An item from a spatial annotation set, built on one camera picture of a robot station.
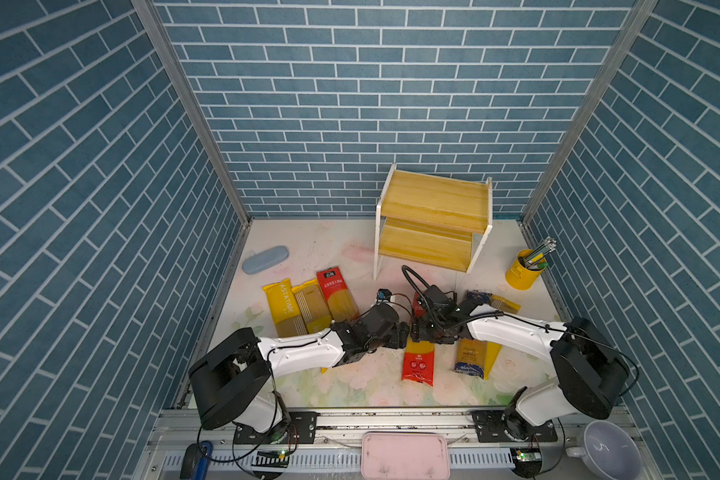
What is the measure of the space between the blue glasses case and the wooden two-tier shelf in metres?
0.36

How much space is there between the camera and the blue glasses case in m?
1.07

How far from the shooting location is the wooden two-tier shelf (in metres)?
0.78
